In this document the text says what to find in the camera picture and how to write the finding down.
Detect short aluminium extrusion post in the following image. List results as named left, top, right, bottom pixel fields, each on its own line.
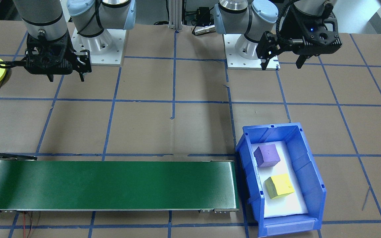
left=168, top=0, right=182, bottom=31

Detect black electronics box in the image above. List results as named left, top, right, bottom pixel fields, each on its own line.
left=197, top=7, right=211, bottom=21

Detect yellow foam block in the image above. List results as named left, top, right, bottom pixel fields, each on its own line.
left=264, top=174, right=295, bottom=200

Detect blue plastic storage bin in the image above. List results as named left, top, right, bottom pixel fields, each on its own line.
left=235, top=123, right=327, bottom=238

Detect white foam pad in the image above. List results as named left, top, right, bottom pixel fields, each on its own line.
left=251, top=140, right=308, bottom=218

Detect red conveyor wire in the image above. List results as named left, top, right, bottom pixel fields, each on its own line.
left=21, top=212, right=42, bottom=238

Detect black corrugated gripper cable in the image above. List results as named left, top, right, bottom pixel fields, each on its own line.
left=275, top=2, right=298, bottom=43

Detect green conveyor belt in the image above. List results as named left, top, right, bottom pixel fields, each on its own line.
left=0, top=153, right=240, bottom=214

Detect silver cable connector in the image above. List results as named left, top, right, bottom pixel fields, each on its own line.
left=192, top=25, right=216, bottom=35

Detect purple foam block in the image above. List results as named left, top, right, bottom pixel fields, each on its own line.
left=254, top=143, right=281, bottom=168

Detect white square base plate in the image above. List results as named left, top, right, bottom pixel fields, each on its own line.
left=224, top=33, right=281, bottom=70
left=72, top=27, right=125, bottom=66

